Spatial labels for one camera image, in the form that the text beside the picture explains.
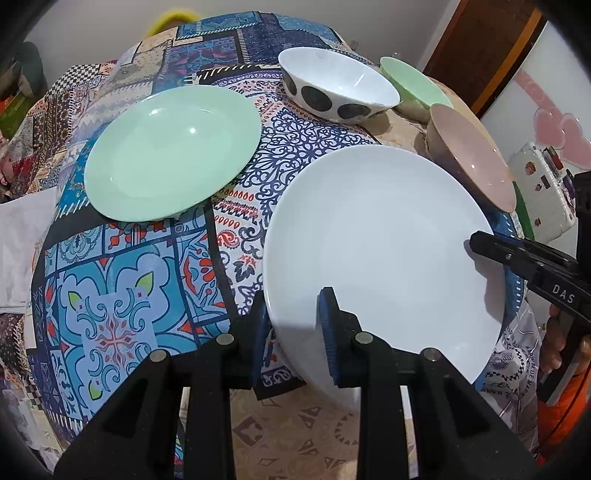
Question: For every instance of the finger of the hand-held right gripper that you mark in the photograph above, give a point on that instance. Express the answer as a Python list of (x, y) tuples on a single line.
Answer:
[(503, 251)]

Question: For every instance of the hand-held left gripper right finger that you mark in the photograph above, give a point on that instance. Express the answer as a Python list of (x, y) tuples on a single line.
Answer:
[(330, 339)]

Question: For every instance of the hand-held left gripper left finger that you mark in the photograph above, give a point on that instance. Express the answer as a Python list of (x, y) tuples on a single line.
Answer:
[(259, 344)]

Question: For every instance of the pink bowl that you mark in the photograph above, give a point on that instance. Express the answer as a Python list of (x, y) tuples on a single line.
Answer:
[(471, 152)]

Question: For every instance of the large white plate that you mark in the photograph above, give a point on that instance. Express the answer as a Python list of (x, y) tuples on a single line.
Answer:
[(392, 240)]

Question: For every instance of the mint green bowl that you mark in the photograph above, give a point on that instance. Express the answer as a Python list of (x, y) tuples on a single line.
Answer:
[(415, 85)]

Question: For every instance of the mint green plate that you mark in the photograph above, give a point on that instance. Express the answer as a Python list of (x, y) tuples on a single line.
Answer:
[(171, 147)]

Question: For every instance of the white bowl with black dots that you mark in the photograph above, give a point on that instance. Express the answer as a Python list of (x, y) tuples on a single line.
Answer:
[(337, 74)]

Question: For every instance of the person's right forearm orange sleeve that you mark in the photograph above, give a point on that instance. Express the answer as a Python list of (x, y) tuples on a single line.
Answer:
[(568, 415)]

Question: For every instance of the person's right hand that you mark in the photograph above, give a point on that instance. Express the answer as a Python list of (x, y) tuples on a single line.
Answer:
[(551, 341)]

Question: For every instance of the white suitcase with stickers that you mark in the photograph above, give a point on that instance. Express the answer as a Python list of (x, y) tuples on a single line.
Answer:
[(540, 194)]

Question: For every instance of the blue patchwork tablecloth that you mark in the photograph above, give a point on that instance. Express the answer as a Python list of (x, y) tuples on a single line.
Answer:
[(138, 286)]

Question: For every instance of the white wardrobe with pink hearts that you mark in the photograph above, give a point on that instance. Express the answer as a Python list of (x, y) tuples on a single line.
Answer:
[(554, 92)]

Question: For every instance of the brown wooden door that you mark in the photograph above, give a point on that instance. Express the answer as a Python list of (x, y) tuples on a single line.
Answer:
[(480, 50)]

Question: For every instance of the white cloth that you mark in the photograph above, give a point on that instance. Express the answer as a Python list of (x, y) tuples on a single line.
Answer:
[(23, 249)]

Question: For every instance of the checkered patchwork blanket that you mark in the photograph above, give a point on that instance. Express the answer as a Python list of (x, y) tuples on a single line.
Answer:
[(51, 120)]

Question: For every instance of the yellow hoop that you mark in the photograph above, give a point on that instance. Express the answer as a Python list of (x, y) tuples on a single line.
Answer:
[(171, 21)]

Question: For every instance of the green box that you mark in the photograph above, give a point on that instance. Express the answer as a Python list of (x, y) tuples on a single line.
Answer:
[(14, 115)]

